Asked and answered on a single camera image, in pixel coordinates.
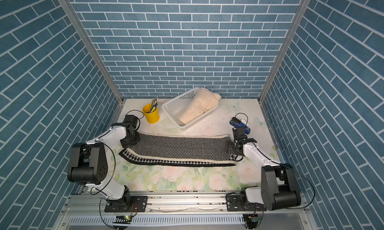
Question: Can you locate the black white patterned cloth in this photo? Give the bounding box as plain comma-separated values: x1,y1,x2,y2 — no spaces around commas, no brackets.
119,133,236,167

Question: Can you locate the beige knitted scarf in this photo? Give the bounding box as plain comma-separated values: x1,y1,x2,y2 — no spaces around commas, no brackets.
177,88,222,125

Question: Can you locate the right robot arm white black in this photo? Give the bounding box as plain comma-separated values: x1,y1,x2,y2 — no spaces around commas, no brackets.
227,127,302,211

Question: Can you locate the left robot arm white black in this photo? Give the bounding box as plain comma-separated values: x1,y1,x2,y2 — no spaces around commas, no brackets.
67,115,140,212

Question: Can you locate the white plastic mesh basket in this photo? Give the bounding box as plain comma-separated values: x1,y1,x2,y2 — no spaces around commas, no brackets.
162,87,219,131

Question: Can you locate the small white box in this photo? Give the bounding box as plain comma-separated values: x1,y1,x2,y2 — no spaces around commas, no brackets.
241,119,250,127

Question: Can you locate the yellow cup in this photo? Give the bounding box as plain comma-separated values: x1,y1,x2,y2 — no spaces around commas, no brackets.
142,104,160,124

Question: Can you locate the floral table mat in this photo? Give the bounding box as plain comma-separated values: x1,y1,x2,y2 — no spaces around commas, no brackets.
107,99,279,191

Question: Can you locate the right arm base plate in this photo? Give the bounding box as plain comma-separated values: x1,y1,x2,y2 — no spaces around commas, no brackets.
225,192,267,212

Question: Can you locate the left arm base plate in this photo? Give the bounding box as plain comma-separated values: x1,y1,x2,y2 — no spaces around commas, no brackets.
105,196,148,213

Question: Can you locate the aluminium front rail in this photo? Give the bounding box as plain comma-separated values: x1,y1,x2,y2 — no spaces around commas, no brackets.
59,191,310,216

